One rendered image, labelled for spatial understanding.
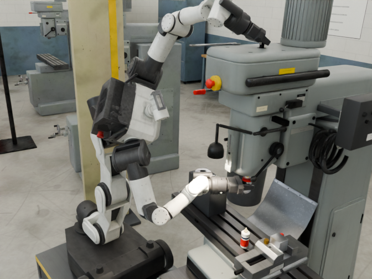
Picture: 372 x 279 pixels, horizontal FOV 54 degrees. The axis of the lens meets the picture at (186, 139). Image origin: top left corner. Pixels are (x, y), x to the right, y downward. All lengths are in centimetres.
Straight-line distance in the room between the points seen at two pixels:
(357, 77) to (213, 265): 117
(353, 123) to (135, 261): 145
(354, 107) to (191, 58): 759
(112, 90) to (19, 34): 873
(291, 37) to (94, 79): 184
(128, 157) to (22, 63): 893
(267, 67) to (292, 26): 30
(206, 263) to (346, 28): 517
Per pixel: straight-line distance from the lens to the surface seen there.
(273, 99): 155
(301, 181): 206
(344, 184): 208
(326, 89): 181
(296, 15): 169
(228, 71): 142
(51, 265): 267
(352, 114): 158
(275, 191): 218
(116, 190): 208
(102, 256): 241
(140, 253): 236
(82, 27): 301
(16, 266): 339
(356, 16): 640
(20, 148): 554
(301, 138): 176
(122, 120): 160
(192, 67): 904
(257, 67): 143
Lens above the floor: 209
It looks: 22 degrees down
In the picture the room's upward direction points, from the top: 2 degrees clockwise
